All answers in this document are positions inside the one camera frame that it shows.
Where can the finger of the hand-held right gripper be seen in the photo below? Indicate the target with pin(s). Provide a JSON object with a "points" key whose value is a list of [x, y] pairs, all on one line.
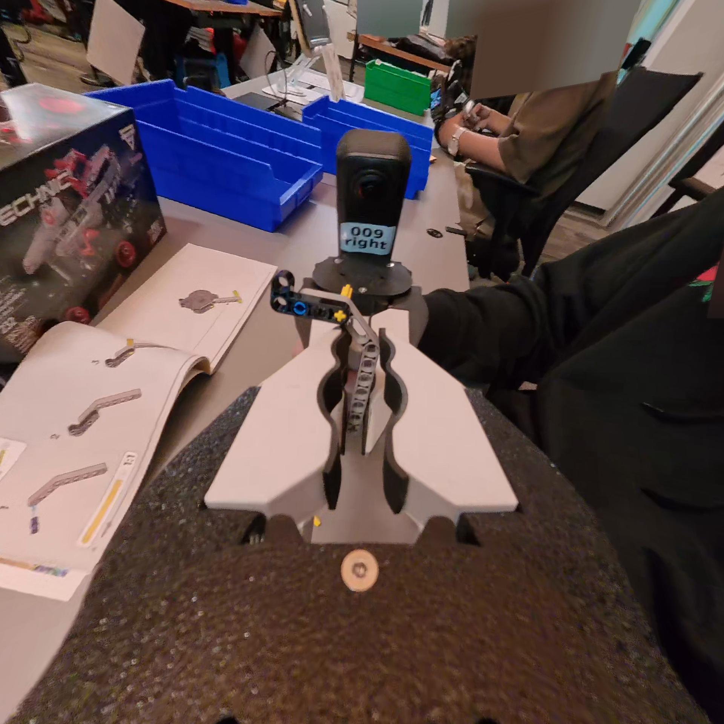
{"points": [[393, 323], [317, 335]]}

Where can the black angled toy beam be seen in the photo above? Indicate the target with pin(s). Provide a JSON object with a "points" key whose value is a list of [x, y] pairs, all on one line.
{"points": [[294, 308]]}

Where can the green bin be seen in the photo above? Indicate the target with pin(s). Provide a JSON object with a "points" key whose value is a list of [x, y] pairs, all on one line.
{"points": [[396, 87]]}

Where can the black toy set box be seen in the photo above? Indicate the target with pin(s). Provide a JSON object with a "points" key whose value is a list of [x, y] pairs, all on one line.
{"points": [[68, 215]]}

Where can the open instruction booklet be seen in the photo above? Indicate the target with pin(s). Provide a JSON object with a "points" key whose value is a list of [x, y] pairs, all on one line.
{"points": [[85, 452]]}

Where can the person's black jacket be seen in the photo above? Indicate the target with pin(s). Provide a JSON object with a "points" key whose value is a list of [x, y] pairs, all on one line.
{"points": [[650, 452]]}

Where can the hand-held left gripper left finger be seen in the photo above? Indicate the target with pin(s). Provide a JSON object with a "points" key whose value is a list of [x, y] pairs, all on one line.
{"points": [[271, 441]]}

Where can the black smartphone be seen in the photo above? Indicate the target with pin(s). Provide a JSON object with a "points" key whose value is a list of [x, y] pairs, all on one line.
{"points": [[312, 22]]}

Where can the white panel board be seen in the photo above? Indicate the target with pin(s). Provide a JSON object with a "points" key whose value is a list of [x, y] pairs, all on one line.
{"points": [[116, 39]]}

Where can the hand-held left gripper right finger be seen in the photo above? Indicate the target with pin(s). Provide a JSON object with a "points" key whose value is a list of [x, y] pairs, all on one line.
{"points": [[447, 447]]}

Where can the black swivel chair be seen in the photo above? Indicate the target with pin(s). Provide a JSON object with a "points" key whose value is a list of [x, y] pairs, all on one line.
{"points": [[639, 107]]}

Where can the clear acrylic stand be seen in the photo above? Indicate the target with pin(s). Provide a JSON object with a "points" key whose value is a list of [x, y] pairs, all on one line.
{"points": [[305, 79]]}

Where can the blue plastic bin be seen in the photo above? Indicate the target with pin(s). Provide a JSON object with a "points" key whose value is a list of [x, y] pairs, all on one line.
{"points": [[215, 164], [367, 121]]}

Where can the grey desk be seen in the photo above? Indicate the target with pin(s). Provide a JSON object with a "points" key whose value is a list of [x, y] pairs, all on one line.
{"points": [[430, 260]]}

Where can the grey angled toy beam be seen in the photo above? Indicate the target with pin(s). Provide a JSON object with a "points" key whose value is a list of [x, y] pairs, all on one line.
{"points": [[362, 384]]}

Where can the person's right forearm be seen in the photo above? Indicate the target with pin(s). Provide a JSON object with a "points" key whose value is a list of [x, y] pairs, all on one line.
{"points": [[498, 328]]}

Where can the black device with screen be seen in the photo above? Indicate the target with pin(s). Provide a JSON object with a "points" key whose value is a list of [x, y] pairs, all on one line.
{"points": [[447, 96]]}

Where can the silver metal frame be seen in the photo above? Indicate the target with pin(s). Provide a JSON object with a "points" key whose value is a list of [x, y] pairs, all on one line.
{"points": [[667, 152]]}

